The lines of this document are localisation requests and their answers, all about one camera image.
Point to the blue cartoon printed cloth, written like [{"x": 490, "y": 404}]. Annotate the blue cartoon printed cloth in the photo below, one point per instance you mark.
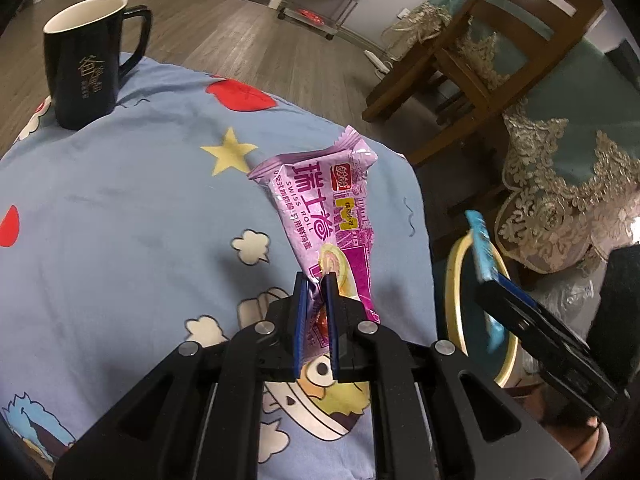
[{"x": 125, "y": 220}]

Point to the blue wrapper packet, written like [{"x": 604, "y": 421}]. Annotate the blue wrapper packet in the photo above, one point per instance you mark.
[{"x": 482, "y": 245}]

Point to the person's right hand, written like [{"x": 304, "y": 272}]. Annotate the person's right hand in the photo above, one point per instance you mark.
[{"x": 592, "y": 447}]

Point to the black mug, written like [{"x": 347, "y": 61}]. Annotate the black mug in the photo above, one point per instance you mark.
[{"x": 80, "y": 80}]

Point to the white power strip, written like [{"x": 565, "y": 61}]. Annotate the white power strip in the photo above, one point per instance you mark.
[{"x": 379, "y": 61}]

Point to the pink snack wrapper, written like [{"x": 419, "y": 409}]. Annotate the pink snack wrapper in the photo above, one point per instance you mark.
[{"x": 325, "y": 210}]

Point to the wooden chair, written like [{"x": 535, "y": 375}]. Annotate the wooden chair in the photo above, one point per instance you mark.
[{"x": 465, "y": 70}]

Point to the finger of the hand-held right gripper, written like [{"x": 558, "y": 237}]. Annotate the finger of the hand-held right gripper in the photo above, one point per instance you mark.
[
  {"x": 550, "y": 360},
  {"x": 545, "y": 322}
]

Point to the clear plastic sheet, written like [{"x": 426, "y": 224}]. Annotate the clear plastic sheet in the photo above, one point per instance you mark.
[{"x": 565, "y": 300}]

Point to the round yellow-rimmed trash bin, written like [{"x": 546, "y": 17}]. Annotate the round yellow-rimmed trash bin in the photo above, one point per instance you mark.
[{"x": 465, "y": 300}]

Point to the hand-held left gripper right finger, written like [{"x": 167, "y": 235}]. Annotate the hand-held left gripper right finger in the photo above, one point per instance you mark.
[{"x": 331, "y": 325}]

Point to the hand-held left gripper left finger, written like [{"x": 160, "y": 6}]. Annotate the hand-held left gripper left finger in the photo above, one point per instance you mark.
[{"x": 300, "y": 320}]

